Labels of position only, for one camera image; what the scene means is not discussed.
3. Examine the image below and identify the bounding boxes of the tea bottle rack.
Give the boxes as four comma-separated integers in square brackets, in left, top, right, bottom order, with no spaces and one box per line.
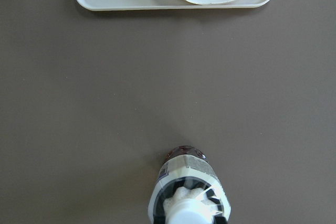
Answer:
[148,145,231,224]

